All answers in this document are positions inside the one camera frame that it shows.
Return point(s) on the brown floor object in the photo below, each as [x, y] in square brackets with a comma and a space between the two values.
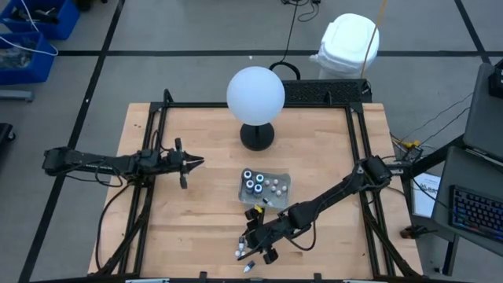
[410, 232]

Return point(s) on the white paper sign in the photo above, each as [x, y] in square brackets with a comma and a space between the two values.
[422, 200]

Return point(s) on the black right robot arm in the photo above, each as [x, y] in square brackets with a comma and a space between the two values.
[338, 192]

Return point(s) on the small dark blue dropper bottle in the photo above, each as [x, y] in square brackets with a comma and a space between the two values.
[248, 267]

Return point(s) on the white globe table lamp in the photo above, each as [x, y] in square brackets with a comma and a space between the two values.
[255, 94]

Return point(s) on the dark desk top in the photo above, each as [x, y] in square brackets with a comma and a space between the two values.
[485, 114]

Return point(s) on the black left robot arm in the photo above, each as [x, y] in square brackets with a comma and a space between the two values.
[78, 159]

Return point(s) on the grey floor bar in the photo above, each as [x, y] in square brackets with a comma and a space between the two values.
[15, 95]

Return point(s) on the white lidded bucket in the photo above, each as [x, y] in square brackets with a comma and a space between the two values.
[346, 43]

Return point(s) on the black metal table frame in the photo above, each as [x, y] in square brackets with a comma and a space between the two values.
[196, 105]

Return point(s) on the blue plastic storage bin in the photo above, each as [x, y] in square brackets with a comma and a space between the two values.
[63, 23]
[39, 70]

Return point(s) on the backlit black keyboard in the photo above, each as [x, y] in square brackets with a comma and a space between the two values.
[477, 212]

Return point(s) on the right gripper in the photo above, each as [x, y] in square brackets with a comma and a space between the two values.
[267, 234]

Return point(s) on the black floor object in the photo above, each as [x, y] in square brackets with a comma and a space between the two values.
[4, 135]

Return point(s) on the blue-capped food coloring bottle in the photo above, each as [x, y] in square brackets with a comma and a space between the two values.
[258, 189]

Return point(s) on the green-capped food coloring bottle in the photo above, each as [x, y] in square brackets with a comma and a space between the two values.
[259, 178]

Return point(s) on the black-capped food coloring bottle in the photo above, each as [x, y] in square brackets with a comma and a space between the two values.
[247, 173]

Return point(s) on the black desk device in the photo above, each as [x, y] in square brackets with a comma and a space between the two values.
[496, 78]

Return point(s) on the dark grey keyboard shelf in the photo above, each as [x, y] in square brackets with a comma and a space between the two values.
[444, 184]

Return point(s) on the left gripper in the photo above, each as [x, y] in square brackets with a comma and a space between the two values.
[175, 163]

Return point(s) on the black perforated box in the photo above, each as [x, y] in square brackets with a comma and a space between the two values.
[322, 92]

